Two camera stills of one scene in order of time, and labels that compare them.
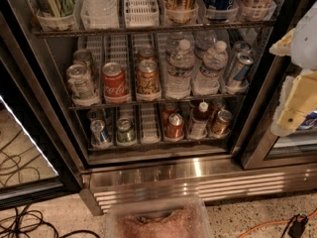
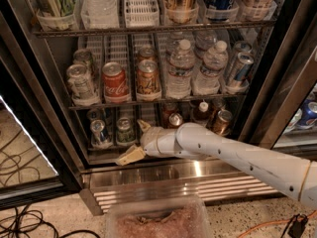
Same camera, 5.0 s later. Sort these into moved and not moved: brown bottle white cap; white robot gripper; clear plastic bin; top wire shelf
Moved: white robot gripper
Not moved: clear plastic bin; brown bottle white cap; top wire shelf
